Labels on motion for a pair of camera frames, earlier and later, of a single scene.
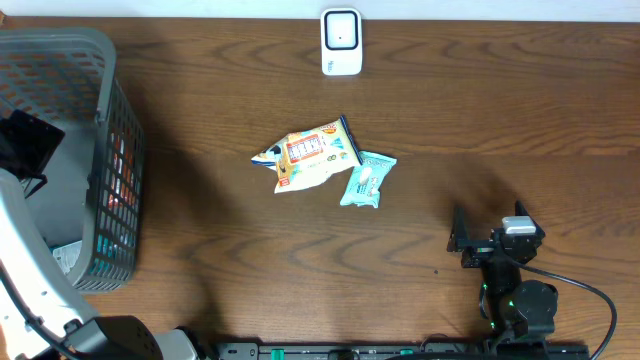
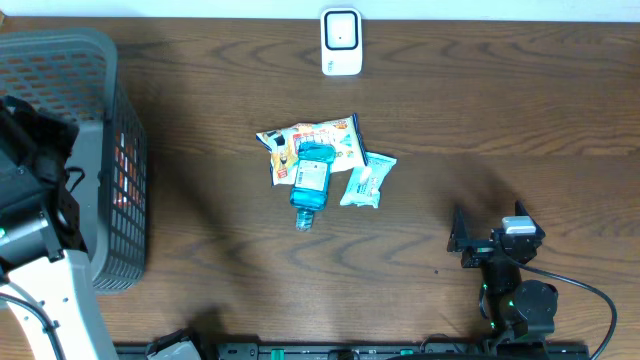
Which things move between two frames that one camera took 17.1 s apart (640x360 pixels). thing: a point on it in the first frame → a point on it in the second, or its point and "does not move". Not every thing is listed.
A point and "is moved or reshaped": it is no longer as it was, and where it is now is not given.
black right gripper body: [477, 256] does not move
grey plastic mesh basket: [92, 189] does not move
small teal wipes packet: [366, 180] does not move
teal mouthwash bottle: [67, 255] is moved or reshaped
